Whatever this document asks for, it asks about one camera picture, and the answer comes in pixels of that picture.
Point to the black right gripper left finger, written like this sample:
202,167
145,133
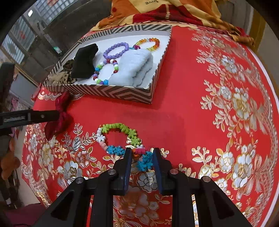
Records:
90,202

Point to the white folded towel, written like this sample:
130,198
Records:
133,67

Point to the striped chevron tray box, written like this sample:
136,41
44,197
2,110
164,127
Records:
112,45

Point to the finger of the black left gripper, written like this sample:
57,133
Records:
42,116

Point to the dark red velvet bow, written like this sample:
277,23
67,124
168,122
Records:
59,126

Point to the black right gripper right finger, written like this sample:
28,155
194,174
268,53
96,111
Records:
214,208

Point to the red floral embroidered tablecloth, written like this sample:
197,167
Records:
214,113

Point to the orange cream love blanket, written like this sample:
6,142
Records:
203,13

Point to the black fabric pouch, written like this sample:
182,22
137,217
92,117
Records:
83,67

